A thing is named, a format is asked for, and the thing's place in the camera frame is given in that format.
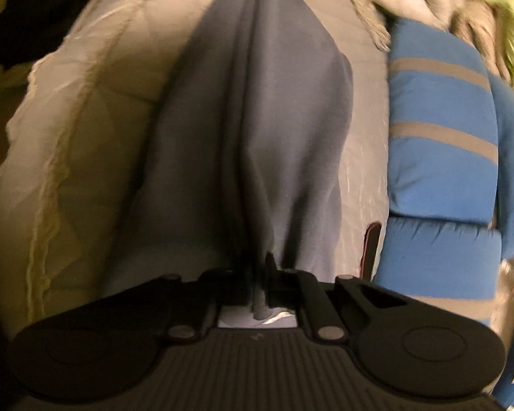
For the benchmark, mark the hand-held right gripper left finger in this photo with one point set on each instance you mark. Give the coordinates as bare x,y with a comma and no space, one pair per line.
235,287

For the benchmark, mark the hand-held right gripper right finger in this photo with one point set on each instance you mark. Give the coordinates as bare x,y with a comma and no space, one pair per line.
278,287

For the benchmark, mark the blue grey-striped pillow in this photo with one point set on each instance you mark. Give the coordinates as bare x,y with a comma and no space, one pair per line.
437,171
432,257

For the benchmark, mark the grey quilted bedspread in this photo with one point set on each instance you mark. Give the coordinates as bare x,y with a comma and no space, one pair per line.
90,137

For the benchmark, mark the lace trimmed beige blanket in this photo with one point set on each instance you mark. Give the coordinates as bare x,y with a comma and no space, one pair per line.
375,30

